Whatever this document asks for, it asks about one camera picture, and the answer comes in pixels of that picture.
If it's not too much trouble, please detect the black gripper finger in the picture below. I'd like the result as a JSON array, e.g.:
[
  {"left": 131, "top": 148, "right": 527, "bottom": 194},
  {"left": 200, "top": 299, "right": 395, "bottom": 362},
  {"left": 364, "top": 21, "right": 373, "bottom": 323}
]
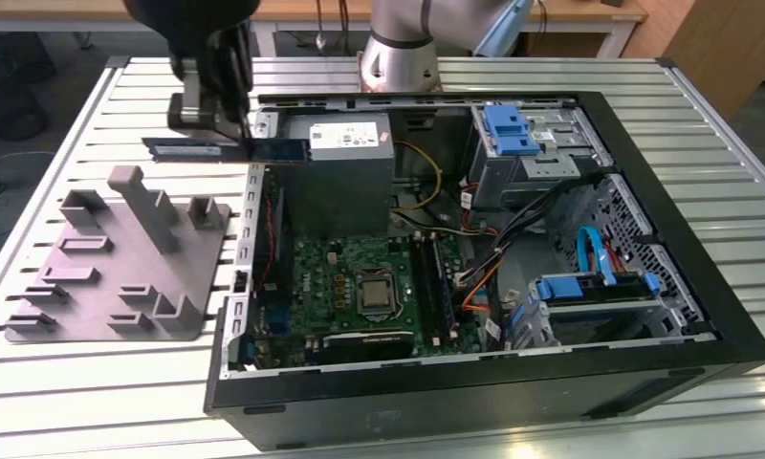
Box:
[
  {"left": 207, "top": 21, "right": 256, "bottom": 162},
  {"left": 167, "top": 47, "right": 235, "bottom": 144}
]

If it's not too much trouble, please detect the black RAM slot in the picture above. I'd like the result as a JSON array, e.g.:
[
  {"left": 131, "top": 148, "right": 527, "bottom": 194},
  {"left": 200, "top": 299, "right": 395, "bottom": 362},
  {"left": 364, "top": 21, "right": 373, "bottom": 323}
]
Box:
[{"left": 412, "top": 232, "right": 440, "bottom": 346}]

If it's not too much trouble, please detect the grey power supply unit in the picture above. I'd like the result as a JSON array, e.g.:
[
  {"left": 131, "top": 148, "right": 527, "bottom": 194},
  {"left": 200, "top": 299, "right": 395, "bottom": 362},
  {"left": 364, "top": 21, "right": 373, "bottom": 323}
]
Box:
[{"left": 268, "top": 112, "right": 397, "bottom": 238}]

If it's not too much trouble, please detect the black case fan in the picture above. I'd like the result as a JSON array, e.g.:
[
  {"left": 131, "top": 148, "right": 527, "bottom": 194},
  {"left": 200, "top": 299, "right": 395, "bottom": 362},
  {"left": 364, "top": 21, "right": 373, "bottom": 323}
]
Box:
[{"left": 257, "top": 184, "right": 295, "bottom": 288}]

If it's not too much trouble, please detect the grey parts rack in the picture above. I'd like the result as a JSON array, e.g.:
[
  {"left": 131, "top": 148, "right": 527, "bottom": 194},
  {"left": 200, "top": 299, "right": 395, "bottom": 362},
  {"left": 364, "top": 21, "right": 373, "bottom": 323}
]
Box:
[{"left": 4, "top": 164, "right": 237, "bottom": 343}]

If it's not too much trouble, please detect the green motherboard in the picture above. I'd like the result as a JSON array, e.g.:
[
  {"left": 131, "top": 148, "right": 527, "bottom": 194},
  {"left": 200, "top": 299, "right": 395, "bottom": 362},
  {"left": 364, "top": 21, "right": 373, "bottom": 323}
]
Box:
[{"left": 253, "top": 233, "right": 485, "bottom": 369}]

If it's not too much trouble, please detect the blue plastic drive latch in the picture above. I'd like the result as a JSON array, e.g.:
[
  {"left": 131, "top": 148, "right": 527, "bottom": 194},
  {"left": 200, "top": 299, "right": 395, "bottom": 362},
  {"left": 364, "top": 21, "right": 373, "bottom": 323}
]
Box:
[{"left": 484, "top": 105, "right": 544, "bottom": 157}]

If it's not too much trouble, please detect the silver CPU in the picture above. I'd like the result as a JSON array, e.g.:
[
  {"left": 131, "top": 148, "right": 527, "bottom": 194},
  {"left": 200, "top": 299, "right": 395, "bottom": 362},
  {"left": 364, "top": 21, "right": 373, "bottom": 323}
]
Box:
[{"left": 360, "top": 279, "right": 391, "bottom": 307}]

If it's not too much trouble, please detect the black CPU socket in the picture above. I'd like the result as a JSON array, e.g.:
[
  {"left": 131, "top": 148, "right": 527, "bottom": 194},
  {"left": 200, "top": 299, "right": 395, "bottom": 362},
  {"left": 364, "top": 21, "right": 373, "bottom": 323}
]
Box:
[{"left": 353, "top": 270, "right": 400, "bottom": 321}]

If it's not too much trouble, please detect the metal optical drive cage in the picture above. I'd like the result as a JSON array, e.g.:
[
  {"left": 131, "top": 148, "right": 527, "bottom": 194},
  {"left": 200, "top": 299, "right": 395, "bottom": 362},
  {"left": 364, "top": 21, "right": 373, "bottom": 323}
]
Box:
[{"left": 471, "top": 102, "right": 613, "bottom": 211}]

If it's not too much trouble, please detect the black graphics card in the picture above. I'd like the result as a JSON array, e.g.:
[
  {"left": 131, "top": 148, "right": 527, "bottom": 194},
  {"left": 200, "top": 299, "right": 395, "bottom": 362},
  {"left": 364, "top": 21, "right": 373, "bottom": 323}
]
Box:
[{"left": 320, "top": 330, "right": 416, "bottom": 364}]

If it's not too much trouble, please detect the hard disk in blue carrier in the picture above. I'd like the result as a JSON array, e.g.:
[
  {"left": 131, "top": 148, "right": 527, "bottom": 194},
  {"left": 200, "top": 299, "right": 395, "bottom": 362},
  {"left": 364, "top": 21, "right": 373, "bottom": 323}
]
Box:
[{"left": 535, "top": 272, "right": 663, "bottom": 305}]

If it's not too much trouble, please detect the black PC case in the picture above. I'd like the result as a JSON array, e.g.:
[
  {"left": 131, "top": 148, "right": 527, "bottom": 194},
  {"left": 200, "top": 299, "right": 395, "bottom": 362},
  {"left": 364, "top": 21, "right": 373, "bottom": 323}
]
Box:
[{"left": 201, "top": 89, "right": 765, "bottom": 453}]

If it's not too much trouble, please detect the brown wooden cabinet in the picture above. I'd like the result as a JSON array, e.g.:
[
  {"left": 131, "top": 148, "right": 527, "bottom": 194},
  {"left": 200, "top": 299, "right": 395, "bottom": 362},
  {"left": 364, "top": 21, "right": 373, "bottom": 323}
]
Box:
[{"left": 624, "top": 0, "right": 765, "bottom": 120}]

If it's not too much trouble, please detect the metal disk bay cage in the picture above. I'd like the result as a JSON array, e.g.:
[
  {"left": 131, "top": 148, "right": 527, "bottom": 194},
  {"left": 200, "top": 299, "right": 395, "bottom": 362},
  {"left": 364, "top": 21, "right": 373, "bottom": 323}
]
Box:
[{"left": 507, "top": 272, "right": 703, "bottom": 350}]

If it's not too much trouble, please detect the wooden desk white frame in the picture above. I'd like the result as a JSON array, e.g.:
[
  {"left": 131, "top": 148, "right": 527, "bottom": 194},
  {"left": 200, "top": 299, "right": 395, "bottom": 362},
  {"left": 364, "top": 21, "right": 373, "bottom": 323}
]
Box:
[{"left": 0, "top": 0, "right": 649, "bottom": 58}]

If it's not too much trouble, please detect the red black twisted wire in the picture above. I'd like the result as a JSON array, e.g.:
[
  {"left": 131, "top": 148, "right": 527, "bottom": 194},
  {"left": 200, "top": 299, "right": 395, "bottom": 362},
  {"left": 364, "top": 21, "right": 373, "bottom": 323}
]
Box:
[{"left": 257, "top": 190, "right": 280, "bottom": 288}]

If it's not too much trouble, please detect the yellow power wire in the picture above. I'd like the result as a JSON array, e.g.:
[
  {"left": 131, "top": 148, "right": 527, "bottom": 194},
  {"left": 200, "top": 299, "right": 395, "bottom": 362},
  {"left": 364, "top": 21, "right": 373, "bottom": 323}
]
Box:
[{"left": 392, "top": 141, "right": 445, "bottom": 211}]

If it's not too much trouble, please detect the black wire bundle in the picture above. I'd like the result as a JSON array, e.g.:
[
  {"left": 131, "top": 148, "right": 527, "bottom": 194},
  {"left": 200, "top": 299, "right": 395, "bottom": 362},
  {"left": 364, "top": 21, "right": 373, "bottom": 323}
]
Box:
[{"left": 489, "top": 174, "right": 613, "bottom": 254}]

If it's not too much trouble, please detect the orange flat data wire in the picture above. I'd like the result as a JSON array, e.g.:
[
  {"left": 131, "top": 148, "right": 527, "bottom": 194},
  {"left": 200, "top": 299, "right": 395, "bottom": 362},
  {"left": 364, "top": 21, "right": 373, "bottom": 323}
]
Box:
[{"left": 461, "top": 255, "right": 509, "bottom": 312}]

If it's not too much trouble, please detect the blue data wire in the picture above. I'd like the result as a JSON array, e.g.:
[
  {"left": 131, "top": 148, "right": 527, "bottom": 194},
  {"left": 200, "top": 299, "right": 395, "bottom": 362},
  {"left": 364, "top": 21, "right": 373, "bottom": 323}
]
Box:
[{"left": 575, "top": 227, "right": 620, "bottom": 286}]

